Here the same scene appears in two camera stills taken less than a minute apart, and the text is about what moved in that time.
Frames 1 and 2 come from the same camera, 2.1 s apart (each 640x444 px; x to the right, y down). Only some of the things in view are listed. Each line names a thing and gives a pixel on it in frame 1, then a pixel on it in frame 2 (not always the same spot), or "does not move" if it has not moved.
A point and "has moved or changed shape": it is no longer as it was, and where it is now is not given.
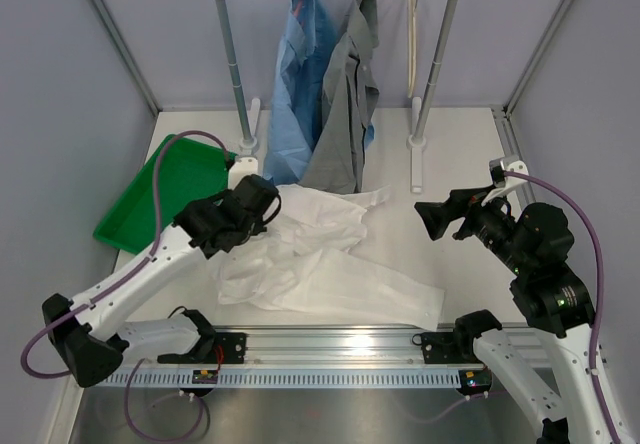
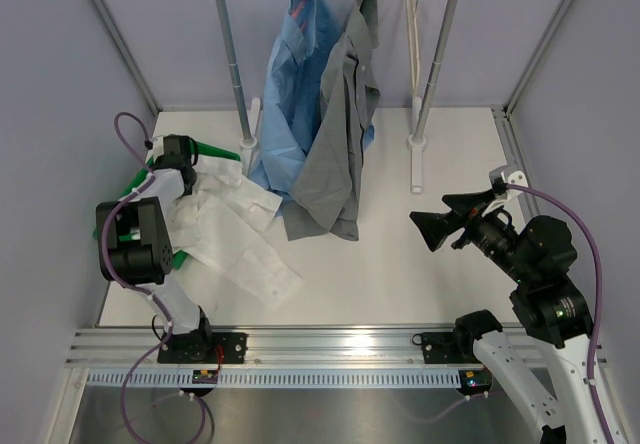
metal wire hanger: [411, 35] does not move
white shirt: [300, 261] has moved or changed shape
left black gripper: [258, 227] → [157, 164]
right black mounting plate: [452, 347] does not move
